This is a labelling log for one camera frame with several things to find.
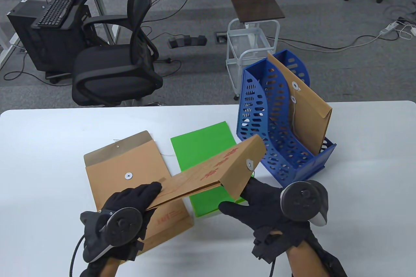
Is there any green cardstock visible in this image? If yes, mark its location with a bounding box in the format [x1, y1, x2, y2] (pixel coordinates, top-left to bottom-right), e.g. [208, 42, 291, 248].
[170, 121, 255, 217]

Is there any black mesh office chair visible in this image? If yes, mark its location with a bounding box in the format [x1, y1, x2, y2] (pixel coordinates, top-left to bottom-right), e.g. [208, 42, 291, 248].
[71, 0, 163, 107]

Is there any white rolling cart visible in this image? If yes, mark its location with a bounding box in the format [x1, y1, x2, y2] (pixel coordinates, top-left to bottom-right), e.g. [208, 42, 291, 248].
[226, 19, 280, 101]

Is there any person's right forearm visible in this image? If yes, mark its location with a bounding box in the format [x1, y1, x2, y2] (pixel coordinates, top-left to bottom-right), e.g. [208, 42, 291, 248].
[286, 238, 348, 277]

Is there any person's left hand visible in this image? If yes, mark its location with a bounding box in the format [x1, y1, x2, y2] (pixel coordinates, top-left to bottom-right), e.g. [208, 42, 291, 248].
[99, 182, 163, 237]

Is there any black computer tower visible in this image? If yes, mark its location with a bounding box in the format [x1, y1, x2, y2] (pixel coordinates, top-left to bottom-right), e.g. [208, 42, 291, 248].
[6, 0, 95, 73]

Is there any brown document pouch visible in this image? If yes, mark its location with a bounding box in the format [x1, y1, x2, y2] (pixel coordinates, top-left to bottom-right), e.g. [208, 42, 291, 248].
[84, 130, 195, 259]
[148, 134, 265, 211]
[266, 52, 332, 156]

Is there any black keyboard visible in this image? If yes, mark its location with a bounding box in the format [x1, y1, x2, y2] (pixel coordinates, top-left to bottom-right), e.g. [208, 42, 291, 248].
[31, 0, 76, 28]

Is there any person's left forearm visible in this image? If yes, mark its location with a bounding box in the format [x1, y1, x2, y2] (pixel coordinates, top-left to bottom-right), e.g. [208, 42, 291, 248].
[81, 256, 123, 277]

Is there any dark brown wooden board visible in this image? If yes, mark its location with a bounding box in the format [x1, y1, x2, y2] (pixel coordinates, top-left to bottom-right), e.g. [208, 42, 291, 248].
[227, 0, 286, 24]

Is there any white power strip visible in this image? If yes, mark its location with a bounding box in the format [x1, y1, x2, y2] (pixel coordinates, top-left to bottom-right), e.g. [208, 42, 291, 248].
[379, 21, 399, 36]

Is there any blue perforated file holder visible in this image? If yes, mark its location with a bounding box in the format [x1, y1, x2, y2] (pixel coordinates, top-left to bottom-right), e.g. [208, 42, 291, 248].
[236, 49, 337, 190]

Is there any grey floor cable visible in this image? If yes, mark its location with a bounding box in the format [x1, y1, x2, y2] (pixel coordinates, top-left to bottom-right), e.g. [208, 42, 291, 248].
[338, 29, 401, 51]

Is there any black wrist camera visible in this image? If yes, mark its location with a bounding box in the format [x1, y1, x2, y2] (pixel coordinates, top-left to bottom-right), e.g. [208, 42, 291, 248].
[119, 240, 144, 262]
[252, 228, 284, 264]

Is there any person's right hand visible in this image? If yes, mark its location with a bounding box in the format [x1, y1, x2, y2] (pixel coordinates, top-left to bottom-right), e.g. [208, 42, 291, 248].
[218, 178, 315, 249]

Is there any grey metal desk leg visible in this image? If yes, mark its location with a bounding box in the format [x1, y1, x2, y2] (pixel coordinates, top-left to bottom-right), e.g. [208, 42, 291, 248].
[84, 0, 121, 45]

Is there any grey handheld controller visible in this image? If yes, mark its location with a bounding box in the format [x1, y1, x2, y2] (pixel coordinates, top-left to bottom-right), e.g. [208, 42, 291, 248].
[280, 180, 329, 227]
[80, 207, 144, 263]

